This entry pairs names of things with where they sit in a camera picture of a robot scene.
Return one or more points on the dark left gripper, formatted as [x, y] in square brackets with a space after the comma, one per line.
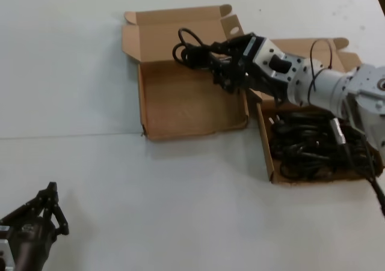
[30, 247]

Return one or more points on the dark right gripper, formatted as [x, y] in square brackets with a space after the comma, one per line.
[258, 81]

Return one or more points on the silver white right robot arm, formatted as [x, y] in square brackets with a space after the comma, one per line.
[331, 87]

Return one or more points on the cardboard box with torn corner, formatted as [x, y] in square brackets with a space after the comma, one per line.
[186, 108]

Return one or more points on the open cardboard box intact corners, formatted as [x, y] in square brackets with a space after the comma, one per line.
[266, 144]

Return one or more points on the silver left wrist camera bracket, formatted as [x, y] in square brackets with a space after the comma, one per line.
[4, 253]

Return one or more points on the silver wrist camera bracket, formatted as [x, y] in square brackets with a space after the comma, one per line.
[4, 253]
[293, 68]

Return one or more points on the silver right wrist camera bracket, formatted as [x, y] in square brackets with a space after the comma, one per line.
[293, 68]

